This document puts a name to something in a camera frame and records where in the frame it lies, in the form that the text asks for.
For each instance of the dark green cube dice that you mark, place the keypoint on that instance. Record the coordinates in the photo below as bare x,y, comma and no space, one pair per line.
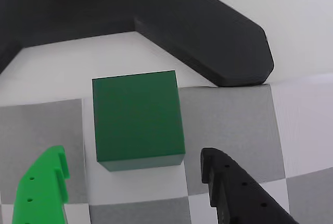
138,119

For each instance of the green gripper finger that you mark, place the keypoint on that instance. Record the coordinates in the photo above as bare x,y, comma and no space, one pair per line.
39,187

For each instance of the grey checkerboard mat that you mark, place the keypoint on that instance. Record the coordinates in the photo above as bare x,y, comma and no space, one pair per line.
229,119

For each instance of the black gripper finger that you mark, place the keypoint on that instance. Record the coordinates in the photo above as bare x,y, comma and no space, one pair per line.
239,190

